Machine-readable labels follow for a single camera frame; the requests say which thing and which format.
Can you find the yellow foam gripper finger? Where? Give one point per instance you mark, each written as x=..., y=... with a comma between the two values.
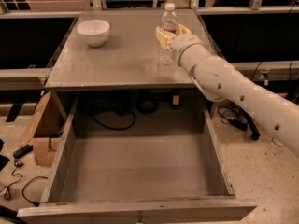
x=164, y=38
x=182, y=30

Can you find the clear plastic water bottle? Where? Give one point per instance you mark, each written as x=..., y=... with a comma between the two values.
x=168, y=22

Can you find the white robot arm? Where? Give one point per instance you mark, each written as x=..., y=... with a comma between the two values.
x=217, y=79

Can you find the grey open top drawer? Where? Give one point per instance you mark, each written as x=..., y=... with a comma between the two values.
x=166, y=169

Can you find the grey wooden cabinet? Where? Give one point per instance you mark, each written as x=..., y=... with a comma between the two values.
x=127, y=61

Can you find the white ceramic bowl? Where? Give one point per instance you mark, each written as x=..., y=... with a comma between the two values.
x=94, y=32

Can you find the black power adapter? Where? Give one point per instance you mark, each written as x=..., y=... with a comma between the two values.
x=238, y=124

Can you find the black metal stand leg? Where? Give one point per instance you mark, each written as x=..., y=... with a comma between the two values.
x=255, y=135

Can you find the brown cardboard box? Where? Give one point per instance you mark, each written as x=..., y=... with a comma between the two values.
x=43, y=131

